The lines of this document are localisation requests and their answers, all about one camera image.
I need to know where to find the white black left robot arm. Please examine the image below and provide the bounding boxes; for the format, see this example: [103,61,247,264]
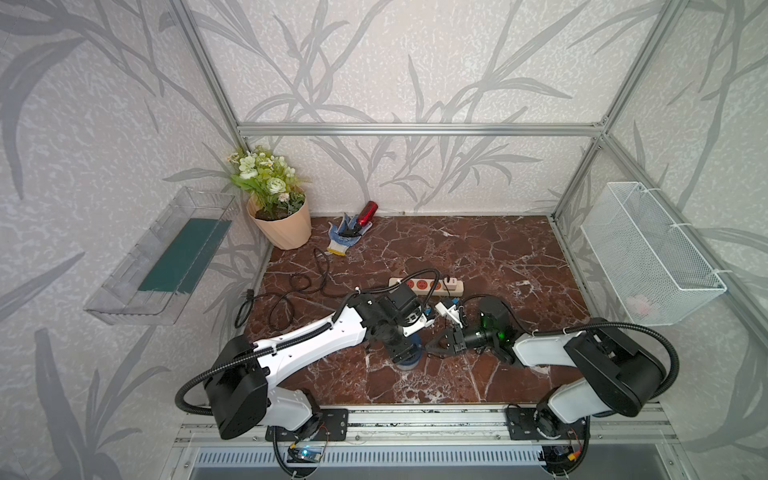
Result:
[175,280,435,440]

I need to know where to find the white wire mesh basket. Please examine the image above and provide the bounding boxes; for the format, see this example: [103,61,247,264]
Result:
[581,182,727,326]

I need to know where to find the green mat in shelf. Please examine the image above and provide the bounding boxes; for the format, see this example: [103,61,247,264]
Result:
[138,218,231,294]

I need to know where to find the clear plastic wall shelf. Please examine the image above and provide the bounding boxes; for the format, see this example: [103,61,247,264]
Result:
[84,187,238,326]

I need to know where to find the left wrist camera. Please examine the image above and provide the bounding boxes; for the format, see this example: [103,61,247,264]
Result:
[402,307,435,337]

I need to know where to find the green white artificial flowers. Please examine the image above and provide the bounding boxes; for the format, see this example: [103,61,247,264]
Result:
[227,145,306,221]

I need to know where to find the beige ribbed flower pot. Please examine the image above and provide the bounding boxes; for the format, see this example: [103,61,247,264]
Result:
[246,198,312,250]

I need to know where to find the thin black charging cable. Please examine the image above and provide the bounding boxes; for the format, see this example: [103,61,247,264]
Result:
[440,275,466,307]

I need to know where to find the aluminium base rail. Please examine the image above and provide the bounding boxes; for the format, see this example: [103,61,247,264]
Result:
[158,403,697,480]

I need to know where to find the white blue dotted glove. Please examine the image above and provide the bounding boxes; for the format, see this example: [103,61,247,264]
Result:
[327,214,373,256]

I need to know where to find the beige red power strip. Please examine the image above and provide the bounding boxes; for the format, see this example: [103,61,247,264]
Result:
[406,278,464,298]

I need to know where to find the pink item in basket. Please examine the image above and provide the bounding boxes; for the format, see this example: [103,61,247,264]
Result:
[625,294,657,318]

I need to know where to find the thick black power cord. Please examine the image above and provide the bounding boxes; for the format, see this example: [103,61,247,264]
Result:
[233,245,391,332]

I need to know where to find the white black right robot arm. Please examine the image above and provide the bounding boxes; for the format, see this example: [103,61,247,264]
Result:
[424,294,680,440]

